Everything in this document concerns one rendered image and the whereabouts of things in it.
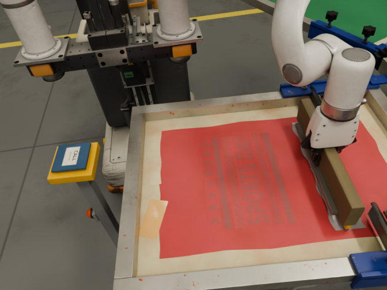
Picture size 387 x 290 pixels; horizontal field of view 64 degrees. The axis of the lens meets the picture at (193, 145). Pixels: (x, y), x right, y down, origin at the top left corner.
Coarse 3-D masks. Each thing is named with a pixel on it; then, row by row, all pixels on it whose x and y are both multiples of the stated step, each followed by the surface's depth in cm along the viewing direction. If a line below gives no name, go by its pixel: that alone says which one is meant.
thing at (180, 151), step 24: (264, 120) 97; (288, 120) 96; (360, 120) 93; (168, 144) 93; (192, 144) 92; (288, 144) 89; (360, 144) 87; (168, 168) 87; (192, 168) 86; (288, 168) 84
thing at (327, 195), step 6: (300, 126) 89; (300, 132) 87; (300, 138) 87; (306, 150) 83; (312, 162) 80; (312, 168) 80; (318, 168) 79; (318, 174) 77; (318, 180) 76; (324, 186) 75; (324, 192) 74; (330, 198) 73; (330, 204) 71; (330, 210) 71; (336, 210) 70
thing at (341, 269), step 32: (256, 96) 99; (320, 96) 98; (384, 96) 94; (128, 160) 85; (128, 192) 78; (128, 224) 72; (128, 256) 67; (128, 288) 62; (160, 288) 62; (192, 288) 61; (224, 288) 61; (256, 288) 62
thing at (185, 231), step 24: (360, 168) 82; (384, 168) 81; (168, 192) 81; (192, 192) 81; (312, 192) 78; (360, 192) 77; (384, 192) 76; (168, 216) 77; (192, 216) 76; (312, 216) 74; (384, 216) 72; (168, 240) 72; (192, 240) 72; (216, 240) 72; (240, 240) 71; (264, 240) 71; (288, 240) 70; (312, 240) 70
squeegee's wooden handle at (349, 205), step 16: (304, 112) 85; (304, 128) 86; (320, 160) 77; (336, 160) 72; (336, 176) 69; (336, 192) 70; (352, 192) 66; (336, 208) 71; (352, 208) 63; (352, 224) 68
